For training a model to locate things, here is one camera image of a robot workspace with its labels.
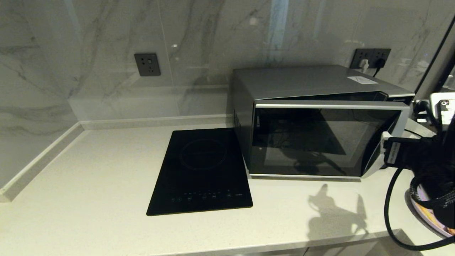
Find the purple plate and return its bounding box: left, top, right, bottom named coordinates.
left=412, top=185, right=455, bottom=238

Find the black induction cooktop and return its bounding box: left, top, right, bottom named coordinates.
left=146, top=128, right=253, bottom=216

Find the silver microwave oven body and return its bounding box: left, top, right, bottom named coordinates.
left=233, top=65, right=416, bottom=178

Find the black power plug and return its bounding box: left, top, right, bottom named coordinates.
left=373, top=59, right=386, bottom=77

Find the dark double wall socket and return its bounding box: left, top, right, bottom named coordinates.
left=350, top=49, right=391, bottom=69

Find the grey single wall socket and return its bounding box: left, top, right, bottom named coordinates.
left=134, top=53, right=161, bottom=77

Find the white sticker label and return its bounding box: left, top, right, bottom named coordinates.
left=347, top=76, right=378, bottom=85

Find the black metal door frame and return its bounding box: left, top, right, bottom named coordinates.
left=414, top=14, right=455, bottom=100

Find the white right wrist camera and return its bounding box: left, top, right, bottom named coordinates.
left=429, top=92, right=455, bottom=126

